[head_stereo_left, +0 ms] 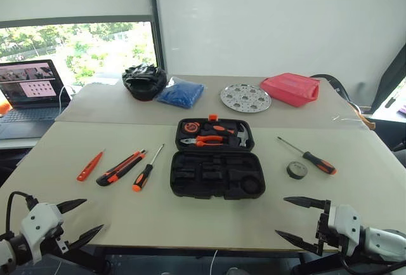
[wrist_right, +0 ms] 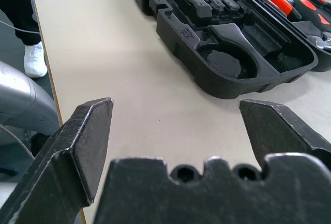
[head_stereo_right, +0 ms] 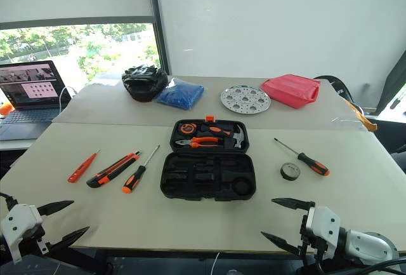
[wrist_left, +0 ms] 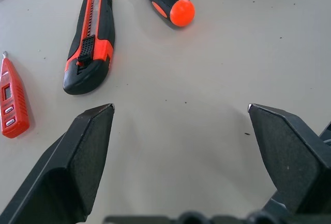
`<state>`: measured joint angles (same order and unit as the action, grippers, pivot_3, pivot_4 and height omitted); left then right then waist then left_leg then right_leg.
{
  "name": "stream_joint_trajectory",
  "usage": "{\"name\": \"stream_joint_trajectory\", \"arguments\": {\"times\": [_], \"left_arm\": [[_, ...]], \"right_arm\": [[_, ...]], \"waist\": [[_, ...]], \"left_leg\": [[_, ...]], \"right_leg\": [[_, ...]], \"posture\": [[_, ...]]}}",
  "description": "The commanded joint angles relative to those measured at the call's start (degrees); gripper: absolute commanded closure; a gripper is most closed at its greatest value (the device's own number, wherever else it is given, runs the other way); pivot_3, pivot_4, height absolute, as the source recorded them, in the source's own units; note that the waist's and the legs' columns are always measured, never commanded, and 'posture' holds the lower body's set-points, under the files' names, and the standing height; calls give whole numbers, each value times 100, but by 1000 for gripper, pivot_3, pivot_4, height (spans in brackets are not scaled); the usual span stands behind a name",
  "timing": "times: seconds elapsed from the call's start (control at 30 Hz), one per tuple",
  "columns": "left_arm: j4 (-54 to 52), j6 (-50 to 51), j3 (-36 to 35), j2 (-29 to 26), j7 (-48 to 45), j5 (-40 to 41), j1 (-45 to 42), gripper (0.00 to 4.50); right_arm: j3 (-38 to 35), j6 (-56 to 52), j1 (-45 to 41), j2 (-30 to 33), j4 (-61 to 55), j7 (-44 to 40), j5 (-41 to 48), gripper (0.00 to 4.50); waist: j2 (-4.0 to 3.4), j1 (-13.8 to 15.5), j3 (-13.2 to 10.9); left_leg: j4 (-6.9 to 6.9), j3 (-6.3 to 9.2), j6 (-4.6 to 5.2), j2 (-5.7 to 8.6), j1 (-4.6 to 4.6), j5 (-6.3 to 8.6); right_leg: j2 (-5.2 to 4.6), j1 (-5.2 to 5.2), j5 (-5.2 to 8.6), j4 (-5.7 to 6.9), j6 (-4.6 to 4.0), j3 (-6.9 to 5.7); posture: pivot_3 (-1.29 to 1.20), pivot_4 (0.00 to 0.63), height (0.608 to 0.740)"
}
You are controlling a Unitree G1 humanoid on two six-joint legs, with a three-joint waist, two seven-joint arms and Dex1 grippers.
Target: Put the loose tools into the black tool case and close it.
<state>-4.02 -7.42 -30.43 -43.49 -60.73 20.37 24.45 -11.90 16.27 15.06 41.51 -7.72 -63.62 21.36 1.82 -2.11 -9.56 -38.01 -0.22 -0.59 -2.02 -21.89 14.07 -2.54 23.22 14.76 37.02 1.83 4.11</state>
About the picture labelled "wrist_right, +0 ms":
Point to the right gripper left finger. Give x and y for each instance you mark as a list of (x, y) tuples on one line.
[(59, 162)]

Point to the black plastic tool case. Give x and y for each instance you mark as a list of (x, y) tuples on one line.
[(181, 43)]

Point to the silver robot body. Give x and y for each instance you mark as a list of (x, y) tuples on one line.
[(20, 97)]

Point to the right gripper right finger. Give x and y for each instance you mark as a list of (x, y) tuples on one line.
[(274, 128)]

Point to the white shoe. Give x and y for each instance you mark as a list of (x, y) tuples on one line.
[(35, 58)]

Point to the black trouser leg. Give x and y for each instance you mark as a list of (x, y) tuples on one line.
[(18, 6)]

